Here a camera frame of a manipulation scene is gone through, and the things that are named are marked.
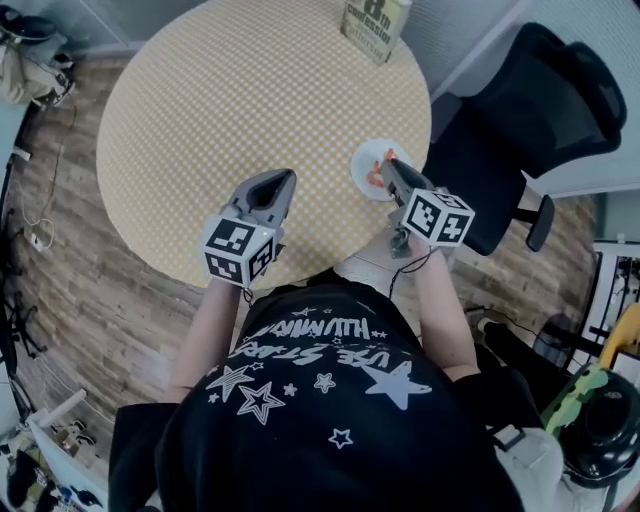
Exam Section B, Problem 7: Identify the person's black star-print shirt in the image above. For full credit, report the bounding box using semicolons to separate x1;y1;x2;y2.
107;279;546;512

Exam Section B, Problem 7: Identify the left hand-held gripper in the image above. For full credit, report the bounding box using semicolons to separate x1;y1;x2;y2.
201;168;299;290

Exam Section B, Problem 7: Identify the white desk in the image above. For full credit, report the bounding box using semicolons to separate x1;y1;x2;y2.
22;388;119;512

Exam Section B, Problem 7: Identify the round table with yellow cloth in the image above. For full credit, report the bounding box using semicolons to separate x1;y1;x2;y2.
95;0;434;291

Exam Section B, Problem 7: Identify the black office chair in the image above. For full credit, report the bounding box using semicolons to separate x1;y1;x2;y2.
422;22;629;257

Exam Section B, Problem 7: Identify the white plate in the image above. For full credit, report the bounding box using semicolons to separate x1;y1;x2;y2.
349;138;416;203

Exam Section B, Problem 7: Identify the white shoulder bag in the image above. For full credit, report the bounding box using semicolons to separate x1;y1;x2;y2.
492;424;566;512

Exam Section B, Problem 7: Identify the yellow board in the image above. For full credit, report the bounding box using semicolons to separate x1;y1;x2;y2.
597;302;640;369

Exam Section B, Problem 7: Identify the black metal shelf rack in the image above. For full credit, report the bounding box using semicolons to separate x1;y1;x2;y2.
584;239;640;346

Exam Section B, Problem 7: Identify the beige cloth bag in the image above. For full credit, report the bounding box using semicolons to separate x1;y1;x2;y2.
0;44;72;106

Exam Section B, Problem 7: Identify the upright paperback book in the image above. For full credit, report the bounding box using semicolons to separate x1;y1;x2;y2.
339;0;414;67

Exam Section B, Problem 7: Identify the person's left forearm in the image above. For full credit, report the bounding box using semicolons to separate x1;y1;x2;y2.
164;277;246;404

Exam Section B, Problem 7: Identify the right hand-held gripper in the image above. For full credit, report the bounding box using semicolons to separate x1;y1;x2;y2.
380;158;477;261

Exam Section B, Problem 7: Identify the person's right forearm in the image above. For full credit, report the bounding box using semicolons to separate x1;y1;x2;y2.
407;244;481;384

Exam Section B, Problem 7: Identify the black metal stand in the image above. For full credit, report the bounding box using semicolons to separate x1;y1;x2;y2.
0;209;49;361

